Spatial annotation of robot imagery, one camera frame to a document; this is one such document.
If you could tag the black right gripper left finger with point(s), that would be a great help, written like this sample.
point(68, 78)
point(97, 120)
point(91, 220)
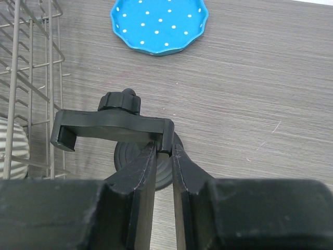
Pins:
point(129, 206)

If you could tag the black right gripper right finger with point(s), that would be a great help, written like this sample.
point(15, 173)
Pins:
point(192, 206)

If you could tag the black phone stand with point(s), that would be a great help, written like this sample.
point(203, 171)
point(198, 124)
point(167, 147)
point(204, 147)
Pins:
point(118, 119)

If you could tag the blue polka dot plate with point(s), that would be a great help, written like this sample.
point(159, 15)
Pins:
point(158, 28)

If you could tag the grey wire dish rack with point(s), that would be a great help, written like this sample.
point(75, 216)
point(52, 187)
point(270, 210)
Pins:
point(31, 89)

